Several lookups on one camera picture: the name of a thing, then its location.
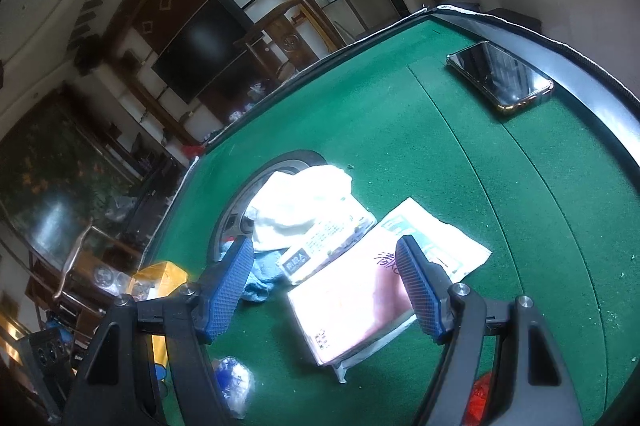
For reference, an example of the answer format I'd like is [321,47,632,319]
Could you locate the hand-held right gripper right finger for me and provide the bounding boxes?
[395,234,586,426]

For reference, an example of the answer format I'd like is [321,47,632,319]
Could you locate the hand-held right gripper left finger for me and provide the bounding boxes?
[60,235,256,426]

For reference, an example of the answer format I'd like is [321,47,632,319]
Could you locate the pink tissue pack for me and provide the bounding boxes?
[286,226,418,367]

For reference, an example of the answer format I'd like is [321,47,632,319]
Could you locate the blue tissue pack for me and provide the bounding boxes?
[212,356,256,419]

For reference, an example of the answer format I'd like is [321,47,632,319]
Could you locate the red plastic bag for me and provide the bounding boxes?
[462,371,493,426]

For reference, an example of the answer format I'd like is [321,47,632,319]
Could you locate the light blue towel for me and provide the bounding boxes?
[222,241,281,304]

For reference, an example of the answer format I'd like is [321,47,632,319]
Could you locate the flat white plastic packet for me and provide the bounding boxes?
[332,197,493,384]

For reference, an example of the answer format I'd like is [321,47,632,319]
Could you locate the orange yellow packet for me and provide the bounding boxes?
[127,260,188,387]

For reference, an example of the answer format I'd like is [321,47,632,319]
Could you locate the wooden armchair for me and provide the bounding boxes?
[52,216,146,302]

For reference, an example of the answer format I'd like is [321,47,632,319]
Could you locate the white cloth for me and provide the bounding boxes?
[247,163,353,252]

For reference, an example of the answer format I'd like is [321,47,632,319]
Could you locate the large dark painting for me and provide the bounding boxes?
[0,88,146,257]

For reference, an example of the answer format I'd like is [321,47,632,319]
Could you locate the black smartphone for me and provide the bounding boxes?
[446,40,556,116]

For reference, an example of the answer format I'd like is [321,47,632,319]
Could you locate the black television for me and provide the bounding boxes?
[151,0,256,104]

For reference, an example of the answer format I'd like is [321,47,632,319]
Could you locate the carved wooden chair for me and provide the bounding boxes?
[235,0,331,79]

